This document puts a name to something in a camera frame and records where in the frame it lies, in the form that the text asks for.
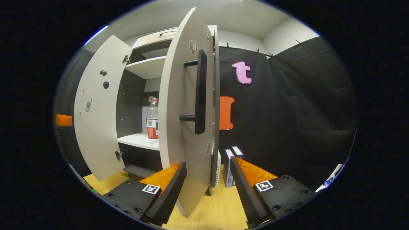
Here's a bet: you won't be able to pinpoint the white blue plastic bag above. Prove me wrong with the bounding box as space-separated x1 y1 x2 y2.
316 164 343 193

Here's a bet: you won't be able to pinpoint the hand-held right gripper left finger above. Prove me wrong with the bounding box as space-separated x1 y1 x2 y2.
102 162 187 226

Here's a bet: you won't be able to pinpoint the white cabinet door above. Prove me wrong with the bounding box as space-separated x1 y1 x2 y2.
158 7 215 218

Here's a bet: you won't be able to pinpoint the white cabinet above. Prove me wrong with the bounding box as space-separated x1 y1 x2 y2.
116 25 221 189

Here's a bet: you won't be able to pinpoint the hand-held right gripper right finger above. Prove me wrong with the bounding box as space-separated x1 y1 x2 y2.
229 157 317 227

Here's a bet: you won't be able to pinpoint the black backdrop cloth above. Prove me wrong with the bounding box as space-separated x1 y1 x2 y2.
54 36 358 189

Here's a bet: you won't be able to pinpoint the white book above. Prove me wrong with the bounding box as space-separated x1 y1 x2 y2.
215 150 222 187

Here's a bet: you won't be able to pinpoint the grey blue book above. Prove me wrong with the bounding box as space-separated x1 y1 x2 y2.
223 149 237 188

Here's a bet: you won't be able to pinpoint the clear water bottle red label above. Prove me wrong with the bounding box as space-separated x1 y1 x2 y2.
146 97 159 142

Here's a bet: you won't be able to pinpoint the white cabinet door cat stickers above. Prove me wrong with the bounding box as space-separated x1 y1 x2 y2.
73 35 133 181

